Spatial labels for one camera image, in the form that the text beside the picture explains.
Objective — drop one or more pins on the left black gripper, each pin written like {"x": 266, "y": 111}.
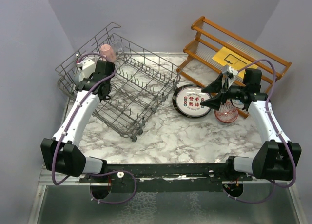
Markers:
{"x": 90, "y": 77}

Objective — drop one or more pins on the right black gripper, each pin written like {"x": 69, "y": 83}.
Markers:
{"x": 215, "y": 87}

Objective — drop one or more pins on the pink cream mug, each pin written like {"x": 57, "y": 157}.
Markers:
{"x": 108, "y": 52}

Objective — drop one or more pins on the clear drinking glass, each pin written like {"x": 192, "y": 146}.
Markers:
{"x": 117, "y": 46}

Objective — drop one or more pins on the dark grey mug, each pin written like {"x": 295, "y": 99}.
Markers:
{"x": 78, "y": 77}

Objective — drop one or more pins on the white grey mug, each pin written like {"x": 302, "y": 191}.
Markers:
{"x": 88, "y": 67}

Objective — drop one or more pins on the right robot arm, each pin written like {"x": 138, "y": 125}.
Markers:
{"x": 278, "y": 156}

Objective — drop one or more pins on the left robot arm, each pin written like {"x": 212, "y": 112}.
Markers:
{"x": 61, "y": 153}

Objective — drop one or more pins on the orange wooden shelf rack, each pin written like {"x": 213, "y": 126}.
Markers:
{"x": 210, "y": 36}

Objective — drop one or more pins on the red patterned glass bowl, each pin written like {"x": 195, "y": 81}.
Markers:
{"x": 227, "y": 113}

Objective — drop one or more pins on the black rimmed printed plate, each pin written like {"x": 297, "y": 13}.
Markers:
{"x": 187, "y": 100}

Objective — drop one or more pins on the yellow paper card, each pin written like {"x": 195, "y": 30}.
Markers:
{"x": 225, "y": 56}

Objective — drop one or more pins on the black mounting base bar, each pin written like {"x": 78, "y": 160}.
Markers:
{"x": 168, "y": 177}

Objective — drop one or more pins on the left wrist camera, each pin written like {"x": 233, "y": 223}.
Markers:
{"x": 85, "y": 63}

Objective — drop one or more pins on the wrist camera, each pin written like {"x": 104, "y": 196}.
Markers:
{"x": 85, "y": 63}
{"x": 230, "y": 73}

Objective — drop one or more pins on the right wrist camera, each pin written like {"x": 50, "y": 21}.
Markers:
{"x": 230, "y": 73}

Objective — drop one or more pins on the grey wire dish rack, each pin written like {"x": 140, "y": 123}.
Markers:
{"x": 143, "y": 82}

